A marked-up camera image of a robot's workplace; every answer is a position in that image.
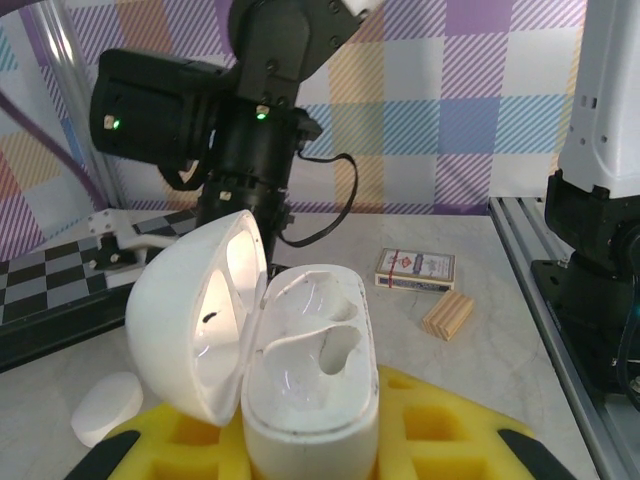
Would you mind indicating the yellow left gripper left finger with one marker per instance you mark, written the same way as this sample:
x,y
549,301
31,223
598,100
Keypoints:
x,y
200,450

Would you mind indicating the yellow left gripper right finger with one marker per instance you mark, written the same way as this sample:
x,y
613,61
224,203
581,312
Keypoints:
x,y
475,430

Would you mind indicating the white oval charging case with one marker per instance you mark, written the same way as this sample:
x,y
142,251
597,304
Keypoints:
x,y
300,400

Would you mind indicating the white round charging case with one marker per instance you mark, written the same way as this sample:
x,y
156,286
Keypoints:
x,y
105,410

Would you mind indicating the wooden block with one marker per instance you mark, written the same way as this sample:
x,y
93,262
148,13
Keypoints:
x,y
447,315

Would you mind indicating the playing card deck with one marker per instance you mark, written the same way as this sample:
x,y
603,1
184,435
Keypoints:
x,y
415,267

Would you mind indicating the black grey chessboard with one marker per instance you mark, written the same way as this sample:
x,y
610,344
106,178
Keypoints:
x,y
50,280

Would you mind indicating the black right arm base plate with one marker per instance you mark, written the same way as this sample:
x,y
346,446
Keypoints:
x,y
555,295

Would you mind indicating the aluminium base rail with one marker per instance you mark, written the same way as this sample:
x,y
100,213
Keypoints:
x,y
520,260

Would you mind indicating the aluminium corner post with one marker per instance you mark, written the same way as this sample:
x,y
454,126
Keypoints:
x,y
75,100

